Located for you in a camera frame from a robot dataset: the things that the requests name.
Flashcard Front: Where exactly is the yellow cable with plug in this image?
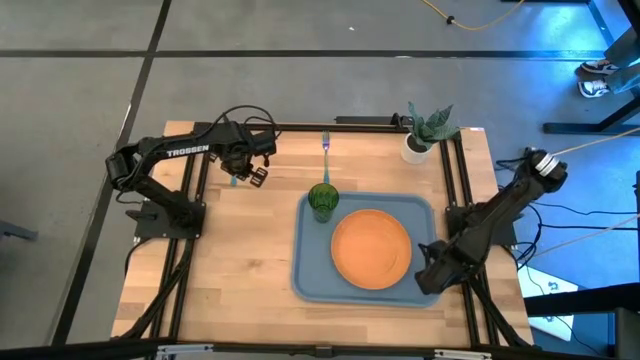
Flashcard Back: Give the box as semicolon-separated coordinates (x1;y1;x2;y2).
549;127;640;157

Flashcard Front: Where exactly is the person's leg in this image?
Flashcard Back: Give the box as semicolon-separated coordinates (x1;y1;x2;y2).
607;64;640;96
603;27;640;69

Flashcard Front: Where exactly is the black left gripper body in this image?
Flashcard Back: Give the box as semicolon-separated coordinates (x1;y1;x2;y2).
207;143;270;189

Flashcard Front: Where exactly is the silver corner bracket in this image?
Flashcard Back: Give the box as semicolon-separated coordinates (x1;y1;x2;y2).
156;343;215;359
433;348;494;360

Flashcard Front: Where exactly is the blue plastic tray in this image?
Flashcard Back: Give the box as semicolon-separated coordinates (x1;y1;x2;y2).
291;191;444;309

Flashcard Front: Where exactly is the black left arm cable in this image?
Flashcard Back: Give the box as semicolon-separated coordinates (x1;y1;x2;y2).
212;104;282;151

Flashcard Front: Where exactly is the tan cord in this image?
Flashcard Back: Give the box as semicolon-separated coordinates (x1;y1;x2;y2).
529;213;640;259

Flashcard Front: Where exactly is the orange round plate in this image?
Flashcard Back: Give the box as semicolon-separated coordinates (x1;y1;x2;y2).
330;208;414;291

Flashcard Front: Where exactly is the black beam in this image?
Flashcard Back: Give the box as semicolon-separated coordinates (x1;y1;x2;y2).
524;282;640;317

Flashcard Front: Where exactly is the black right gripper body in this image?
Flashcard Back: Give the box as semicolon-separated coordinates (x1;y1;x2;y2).
422;238;471;286

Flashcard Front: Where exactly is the person's shoe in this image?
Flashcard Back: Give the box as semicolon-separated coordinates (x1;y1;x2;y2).
579;59;621;77
577;79;612;99

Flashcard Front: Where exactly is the grey metal bracket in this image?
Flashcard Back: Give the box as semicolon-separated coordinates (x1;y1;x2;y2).
0;219;39;242

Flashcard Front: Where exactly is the white printed sheet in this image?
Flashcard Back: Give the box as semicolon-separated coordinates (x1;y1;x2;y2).
517;264;581;342

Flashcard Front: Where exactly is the black floor cable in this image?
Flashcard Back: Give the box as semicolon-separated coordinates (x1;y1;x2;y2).
514;222;640;266

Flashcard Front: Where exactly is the green ribbed glass cup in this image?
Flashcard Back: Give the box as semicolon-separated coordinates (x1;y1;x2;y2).
307;182;341;225

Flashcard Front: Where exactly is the black aluminium table frame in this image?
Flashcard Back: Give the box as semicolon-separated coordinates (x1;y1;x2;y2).
0;119;640;360

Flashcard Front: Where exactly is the green plant in white pot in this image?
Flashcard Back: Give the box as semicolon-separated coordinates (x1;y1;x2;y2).
400;101;461;166

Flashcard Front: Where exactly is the black bar with knob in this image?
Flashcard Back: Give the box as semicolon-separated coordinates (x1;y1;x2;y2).
334;113;414;127

